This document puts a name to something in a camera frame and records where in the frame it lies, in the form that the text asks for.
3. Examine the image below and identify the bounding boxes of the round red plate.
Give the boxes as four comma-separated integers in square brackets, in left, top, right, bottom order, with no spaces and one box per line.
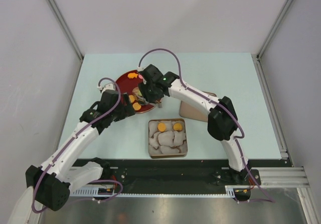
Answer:
[116,70,156,114]

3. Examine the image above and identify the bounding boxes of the orange round cookie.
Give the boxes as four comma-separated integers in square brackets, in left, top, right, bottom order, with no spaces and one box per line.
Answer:
[132,102,141,111]
[173,123,183,131]
[157,123,166,132]
[128,95,136,103]

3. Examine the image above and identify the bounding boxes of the gold tin lid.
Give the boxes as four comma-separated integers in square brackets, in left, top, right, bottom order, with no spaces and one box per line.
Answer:
[179,90,215,122]

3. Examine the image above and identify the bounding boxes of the metal tongs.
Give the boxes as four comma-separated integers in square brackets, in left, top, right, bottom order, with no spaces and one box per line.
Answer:
[137,95,163,108]

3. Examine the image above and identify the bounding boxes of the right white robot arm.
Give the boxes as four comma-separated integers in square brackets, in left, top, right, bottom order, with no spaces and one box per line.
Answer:
[137,64,250,184]

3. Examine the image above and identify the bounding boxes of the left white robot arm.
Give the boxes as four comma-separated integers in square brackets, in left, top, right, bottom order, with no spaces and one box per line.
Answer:
[26,90,135,211]

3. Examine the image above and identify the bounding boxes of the orange fish cookie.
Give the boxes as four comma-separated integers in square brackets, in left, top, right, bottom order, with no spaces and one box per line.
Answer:
[127,73,138,79]

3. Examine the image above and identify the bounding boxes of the gold square cookie tin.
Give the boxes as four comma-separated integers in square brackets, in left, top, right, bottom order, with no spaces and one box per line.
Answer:
[148,119,188,159]

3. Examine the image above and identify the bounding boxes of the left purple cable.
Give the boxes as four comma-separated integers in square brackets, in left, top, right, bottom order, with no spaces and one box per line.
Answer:
[31,77,123,213]

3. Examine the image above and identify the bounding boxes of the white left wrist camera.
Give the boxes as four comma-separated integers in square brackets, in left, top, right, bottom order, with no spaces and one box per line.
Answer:
[97,83,116,93]

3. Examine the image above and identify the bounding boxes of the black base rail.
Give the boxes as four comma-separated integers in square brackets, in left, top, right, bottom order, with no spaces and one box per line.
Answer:
[75,158,261,194]

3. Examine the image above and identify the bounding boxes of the white cable duct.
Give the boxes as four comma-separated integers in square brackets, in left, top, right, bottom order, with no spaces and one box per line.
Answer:
[70,185,117,197]

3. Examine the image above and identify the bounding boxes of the left aluminium frame post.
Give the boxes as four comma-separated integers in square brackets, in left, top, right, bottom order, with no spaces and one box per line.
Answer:
[46,0,84,62]

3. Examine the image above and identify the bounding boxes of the aluminium frame post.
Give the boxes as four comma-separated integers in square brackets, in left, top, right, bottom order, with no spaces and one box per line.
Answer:
[46,0,84,62]
[256,0,295,60]

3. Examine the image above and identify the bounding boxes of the right aluminium frame post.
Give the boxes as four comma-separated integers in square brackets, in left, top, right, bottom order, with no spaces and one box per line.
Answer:
[256,0,295,60]

